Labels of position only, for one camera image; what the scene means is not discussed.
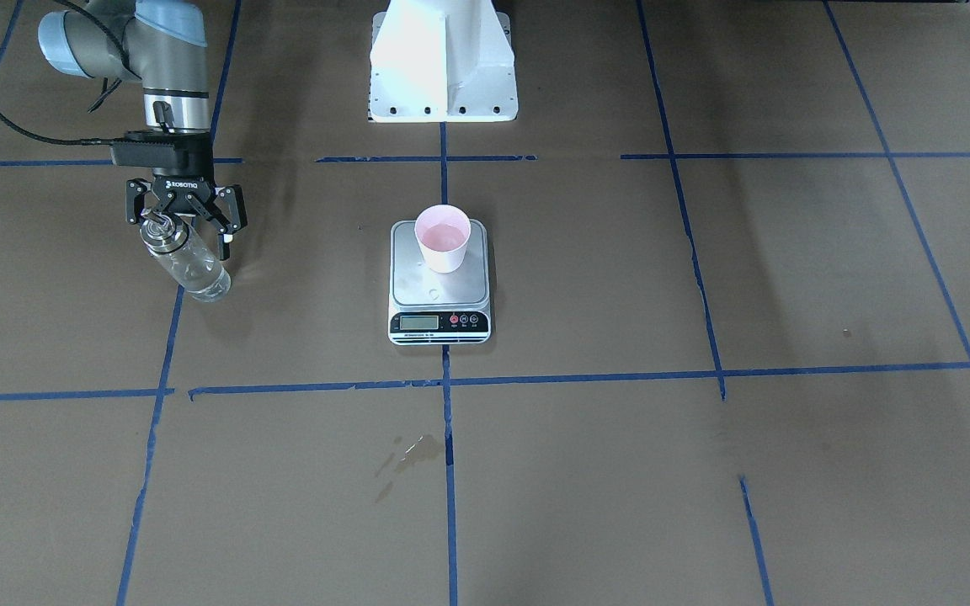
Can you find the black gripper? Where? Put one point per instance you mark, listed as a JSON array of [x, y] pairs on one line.
[[190, 175]]

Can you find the glass sauce bottle metal spout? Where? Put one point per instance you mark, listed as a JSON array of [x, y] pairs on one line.
[[183, 254]]

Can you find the pink paper cup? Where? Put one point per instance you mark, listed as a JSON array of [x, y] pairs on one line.
[[442, 233]]

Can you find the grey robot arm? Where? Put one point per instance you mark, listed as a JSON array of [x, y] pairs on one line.
[[161, 46]]

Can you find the digital kitchen scale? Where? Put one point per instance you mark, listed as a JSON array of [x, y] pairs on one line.
[[429, 308]]

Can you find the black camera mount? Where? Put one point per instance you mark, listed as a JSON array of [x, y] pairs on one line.
[[189, 153]]

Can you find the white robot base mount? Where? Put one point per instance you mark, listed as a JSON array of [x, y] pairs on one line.
[[442, 62]]

